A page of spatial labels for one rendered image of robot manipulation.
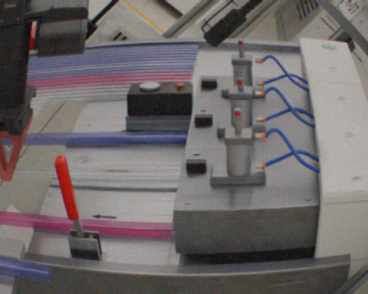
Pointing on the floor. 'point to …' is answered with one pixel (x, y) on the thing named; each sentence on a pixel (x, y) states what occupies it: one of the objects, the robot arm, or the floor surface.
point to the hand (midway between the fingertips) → (7, 171)
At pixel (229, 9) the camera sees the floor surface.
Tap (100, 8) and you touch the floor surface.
